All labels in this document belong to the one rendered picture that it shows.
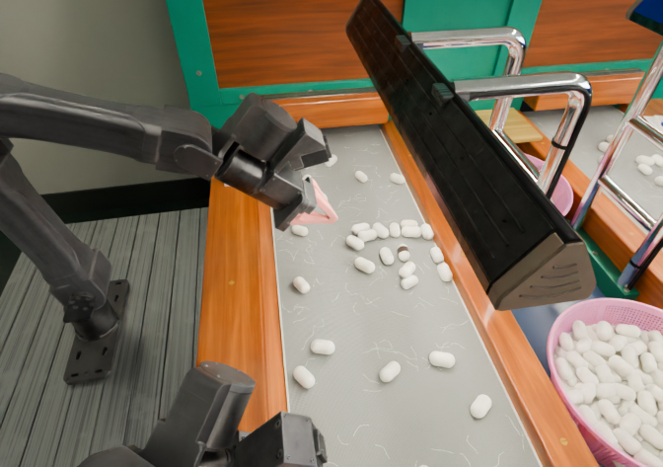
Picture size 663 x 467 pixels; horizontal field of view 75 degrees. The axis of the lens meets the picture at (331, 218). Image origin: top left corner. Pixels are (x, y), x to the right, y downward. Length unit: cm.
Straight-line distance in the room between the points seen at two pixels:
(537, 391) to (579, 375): 10
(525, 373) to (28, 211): 69
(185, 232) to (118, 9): 104
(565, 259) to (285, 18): 81
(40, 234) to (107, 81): 130
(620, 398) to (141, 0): 171
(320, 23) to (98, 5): 100
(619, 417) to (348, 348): 37
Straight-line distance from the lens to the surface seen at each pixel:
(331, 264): 77
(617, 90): 134
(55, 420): 81
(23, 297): 99
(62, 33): 189
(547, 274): 34
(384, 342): 68
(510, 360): 68
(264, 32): 102
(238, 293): 71
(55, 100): 58
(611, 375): 75
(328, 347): 65
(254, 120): 56
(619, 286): 92
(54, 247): 70
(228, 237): 80
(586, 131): 131
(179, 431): 43
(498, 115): 72
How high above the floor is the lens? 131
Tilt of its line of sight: 42 degrees down
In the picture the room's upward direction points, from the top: straight up
